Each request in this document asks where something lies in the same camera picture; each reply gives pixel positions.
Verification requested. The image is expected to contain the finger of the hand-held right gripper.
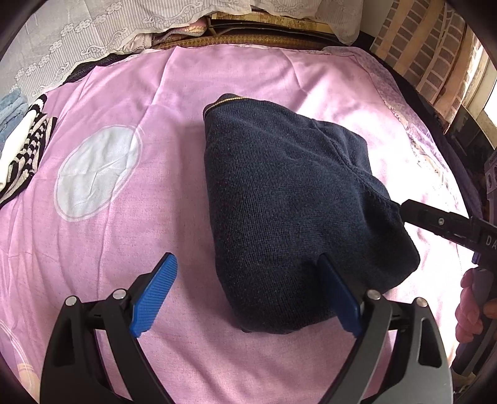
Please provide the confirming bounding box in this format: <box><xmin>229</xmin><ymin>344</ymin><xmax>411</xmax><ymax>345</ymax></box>
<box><xmin>399</xmin><ymin>199</ymin><xmax>474</xmax><ymax>243</ymax></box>

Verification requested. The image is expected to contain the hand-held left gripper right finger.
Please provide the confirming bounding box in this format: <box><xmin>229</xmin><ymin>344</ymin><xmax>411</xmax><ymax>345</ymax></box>
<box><xmin>316</xmin><ymin>254</ymin><xmax>455</xmax><ymax>404</ymax></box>

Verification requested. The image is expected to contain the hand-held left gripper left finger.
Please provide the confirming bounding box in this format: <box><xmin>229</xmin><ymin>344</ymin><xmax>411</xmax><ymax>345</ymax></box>
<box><xmin>39</xmin><ymin>252</ymin><xmax>178</xmax><ymax>404</ymax></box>

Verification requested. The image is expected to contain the navy knit cardigan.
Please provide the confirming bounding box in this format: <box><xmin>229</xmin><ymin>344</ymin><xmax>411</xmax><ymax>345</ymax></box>
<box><xmin>203</xmin><ymin>93</ymin><xmax>422</xmax><ymax>335</ymax></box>

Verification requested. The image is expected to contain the person's right hand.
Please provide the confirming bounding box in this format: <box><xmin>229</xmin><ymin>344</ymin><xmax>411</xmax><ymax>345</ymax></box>
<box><xmin>454</xmin><ymin>268</ymin><xmax>492</xmax><ymax>344</ymax></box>

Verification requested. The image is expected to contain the pink purple floral quilt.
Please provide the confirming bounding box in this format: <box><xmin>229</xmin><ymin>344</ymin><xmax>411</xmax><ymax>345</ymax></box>
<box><xmin>0</xmin><ymin>44</ymin><xmax>472</xmax><ymax>404</ymax></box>

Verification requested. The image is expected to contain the black white striped garment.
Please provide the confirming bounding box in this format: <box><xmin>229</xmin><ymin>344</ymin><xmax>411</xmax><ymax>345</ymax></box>
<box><xmin>0</xmin><ymin>93</ymin><xmax>58</xmax><ymax>206</ymax></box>

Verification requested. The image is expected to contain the white folded garment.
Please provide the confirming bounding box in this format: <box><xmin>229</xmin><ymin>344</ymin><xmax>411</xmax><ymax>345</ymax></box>
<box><xmin>0</xmin><ymin>112</ymin><xmax>37</xmax><ymax>187</ymax></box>

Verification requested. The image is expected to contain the white lace cover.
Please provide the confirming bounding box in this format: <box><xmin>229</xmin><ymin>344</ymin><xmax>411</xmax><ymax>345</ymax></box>
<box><xmin>0</xmin><ymin>0</ymin><xmax>253</xmax><ymax>96</ymax></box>
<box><xmin>248</xmin><ymin>0</ymin><xmax>363</xmax><ymax>43</ymax></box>

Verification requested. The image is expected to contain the blue fluffy folded garment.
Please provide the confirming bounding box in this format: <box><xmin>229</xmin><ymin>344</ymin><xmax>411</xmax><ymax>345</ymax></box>
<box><xmin>0</xmin><ymin>90</ymin><xmax>29</xmax><ymax>150</ymax></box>

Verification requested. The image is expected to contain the brown bamboo mat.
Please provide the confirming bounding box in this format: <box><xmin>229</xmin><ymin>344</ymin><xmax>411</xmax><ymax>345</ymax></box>
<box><xmin>151</xmin><ymin>11</ymin><xmax>338</xmax><ymax>51</ymax></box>

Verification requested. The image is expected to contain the pink floral pillow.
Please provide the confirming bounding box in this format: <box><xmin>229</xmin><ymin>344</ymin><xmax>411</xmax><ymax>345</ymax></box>
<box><xmin>116</xmin><ymin>21</ymin><xmax>206</xmax><ymax>53</ymax></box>

